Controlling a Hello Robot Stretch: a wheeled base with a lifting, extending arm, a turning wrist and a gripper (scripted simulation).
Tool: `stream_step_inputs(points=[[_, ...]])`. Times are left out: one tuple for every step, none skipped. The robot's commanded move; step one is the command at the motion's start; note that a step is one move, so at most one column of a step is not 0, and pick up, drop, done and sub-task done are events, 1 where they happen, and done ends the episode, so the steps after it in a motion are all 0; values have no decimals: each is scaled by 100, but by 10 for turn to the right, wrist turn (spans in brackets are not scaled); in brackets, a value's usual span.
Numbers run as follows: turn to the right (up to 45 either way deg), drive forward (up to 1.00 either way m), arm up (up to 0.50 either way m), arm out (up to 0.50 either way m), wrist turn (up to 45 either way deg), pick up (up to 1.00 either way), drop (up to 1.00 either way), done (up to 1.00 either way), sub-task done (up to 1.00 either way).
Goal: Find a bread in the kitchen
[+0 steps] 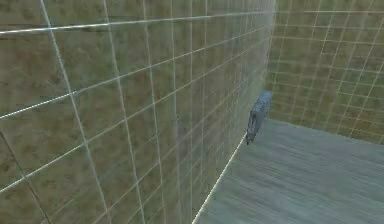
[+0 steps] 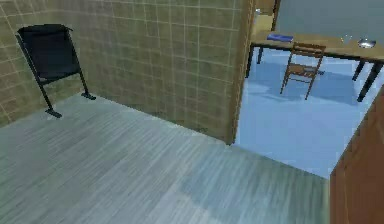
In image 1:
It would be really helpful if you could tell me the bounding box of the grey blue bin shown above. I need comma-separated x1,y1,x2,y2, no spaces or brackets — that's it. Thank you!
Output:
245,90,273,146

